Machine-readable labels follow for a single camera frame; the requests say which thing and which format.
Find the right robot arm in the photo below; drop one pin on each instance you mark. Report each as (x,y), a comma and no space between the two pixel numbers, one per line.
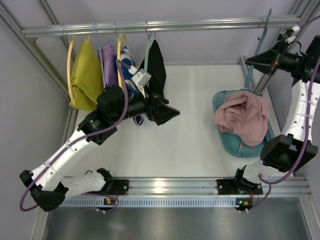
(292,149)

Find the purple trousers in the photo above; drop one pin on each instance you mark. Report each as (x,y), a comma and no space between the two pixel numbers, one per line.
(109,64)

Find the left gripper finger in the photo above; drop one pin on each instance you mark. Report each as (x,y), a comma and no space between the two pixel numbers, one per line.
(154,95)
(164,113)

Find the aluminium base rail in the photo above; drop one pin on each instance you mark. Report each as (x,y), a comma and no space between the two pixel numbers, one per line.
(206,186)

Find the blue-grey plastic hanger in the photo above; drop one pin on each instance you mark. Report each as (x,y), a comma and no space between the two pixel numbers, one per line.
(260,42)

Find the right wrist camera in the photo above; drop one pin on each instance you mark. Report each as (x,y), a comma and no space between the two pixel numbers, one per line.
(289,35)

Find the aluminium hanging rail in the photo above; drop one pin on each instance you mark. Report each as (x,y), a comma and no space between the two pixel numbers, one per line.
(63,30)

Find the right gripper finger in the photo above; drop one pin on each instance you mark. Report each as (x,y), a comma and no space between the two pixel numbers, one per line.
(265,67)
(265,58)

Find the black trousers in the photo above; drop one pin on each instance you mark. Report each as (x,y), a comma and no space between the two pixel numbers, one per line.
(156,68)

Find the blue white patterned trousers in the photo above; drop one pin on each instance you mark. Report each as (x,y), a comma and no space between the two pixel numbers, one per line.
(127,58)

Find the pink trousers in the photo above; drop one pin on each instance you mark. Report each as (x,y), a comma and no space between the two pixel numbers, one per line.
(245,115)

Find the slotted cable duct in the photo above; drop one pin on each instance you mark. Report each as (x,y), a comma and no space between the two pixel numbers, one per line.
(155,202)

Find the teal plastic basin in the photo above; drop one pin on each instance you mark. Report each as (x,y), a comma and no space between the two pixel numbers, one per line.
(231,142)

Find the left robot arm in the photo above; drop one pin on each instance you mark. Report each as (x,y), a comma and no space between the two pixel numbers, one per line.
(48,184)

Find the pale yellow hanger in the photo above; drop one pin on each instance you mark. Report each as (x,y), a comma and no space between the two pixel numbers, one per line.
(68,72)

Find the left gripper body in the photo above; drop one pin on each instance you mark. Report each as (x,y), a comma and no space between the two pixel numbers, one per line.
(153,109)

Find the light blue wire hanger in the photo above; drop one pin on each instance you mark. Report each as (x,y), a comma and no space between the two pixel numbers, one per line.
(100,57)

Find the olive yellow trousers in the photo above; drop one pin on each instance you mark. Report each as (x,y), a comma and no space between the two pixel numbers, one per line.
(86,77)

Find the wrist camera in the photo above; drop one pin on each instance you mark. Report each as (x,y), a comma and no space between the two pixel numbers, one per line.
(289,35)
(140,79)

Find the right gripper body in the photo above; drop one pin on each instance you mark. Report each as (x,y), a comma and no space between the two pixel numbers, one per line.
(274,63)

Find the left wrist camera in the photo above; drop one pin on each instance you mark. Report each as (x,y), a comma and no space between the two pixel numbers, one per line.
(140,79)

